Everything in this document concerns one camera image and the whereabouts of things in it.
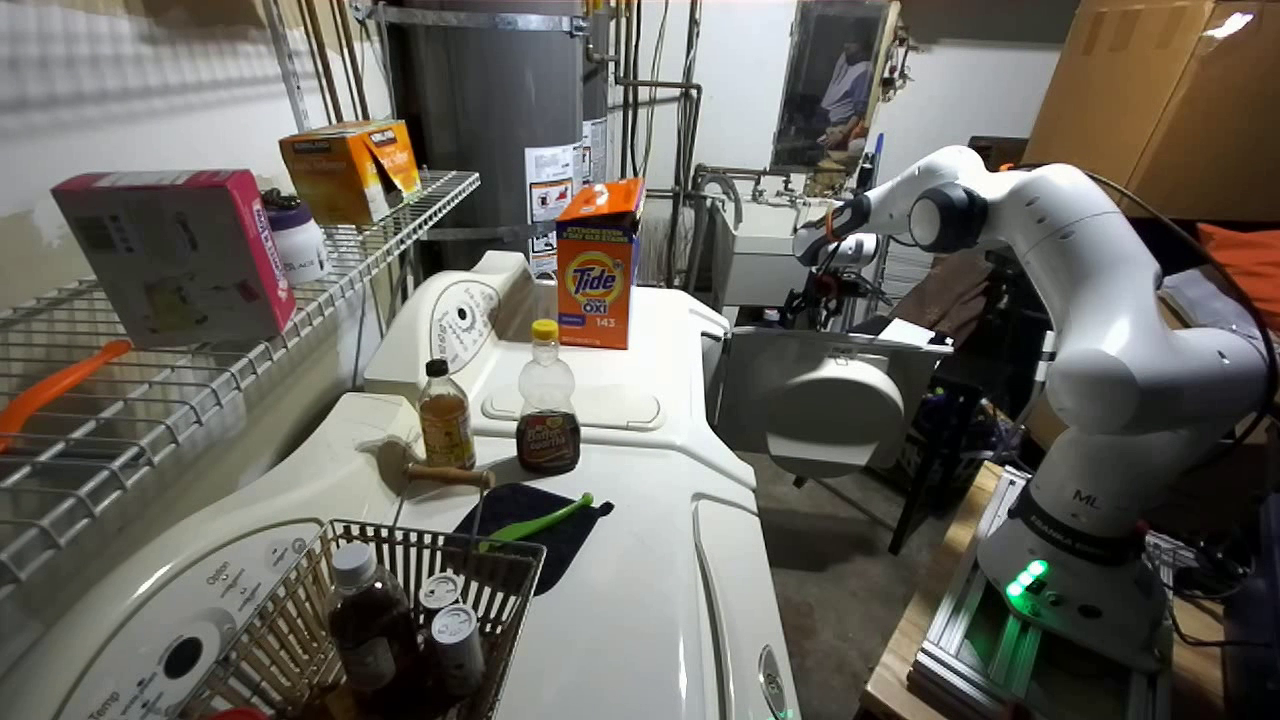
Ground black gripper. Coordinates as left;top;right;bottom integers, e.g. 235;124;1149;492
795;195;880;296

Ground white washing machine door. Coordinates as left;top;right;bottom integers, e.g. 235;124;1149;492
711;320;953;477

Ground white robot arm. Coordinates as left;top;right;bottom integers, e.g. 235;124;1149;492
791;145;1277;559

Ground white front-load washing machine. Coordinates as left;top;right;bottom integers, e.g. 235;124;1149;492
359;248;765;537

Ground blue Tide detergent box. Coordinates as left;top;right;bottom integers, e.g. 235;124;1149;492
555;175;646;352

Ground cardboard boxes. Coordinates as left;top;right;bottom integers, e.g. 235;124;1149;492
1027;0;1280;223

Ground grey water heater tank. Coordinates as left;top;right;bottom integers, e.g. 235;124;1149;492
376;0;584;244

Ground dark syrup bottle yellow cap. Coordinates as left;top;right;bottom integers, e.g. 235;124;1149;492
515;317;582;477

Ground amber bottle black cap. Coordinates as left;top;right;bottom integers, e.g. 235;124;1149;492
422;361;476;474

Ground dark cloth with green brush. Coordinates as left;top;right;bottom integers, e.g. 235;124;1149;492
455;486;612;592

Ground orange box on shelf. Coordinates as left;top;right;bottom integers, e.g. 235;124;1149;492
279;121;422;230

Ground white jar on shelf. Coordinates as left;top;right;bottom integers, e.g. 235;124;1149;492
265;193;334;288

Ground pink box on shelf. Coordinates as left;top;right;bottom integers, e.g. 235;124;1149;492
53;167;297;347

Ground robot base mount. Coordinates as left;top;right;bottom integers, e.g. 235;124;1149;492
907;526;1172;720

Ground white wire wall shelf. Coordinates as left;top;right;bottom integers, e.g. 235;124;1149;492
0;174;481;596

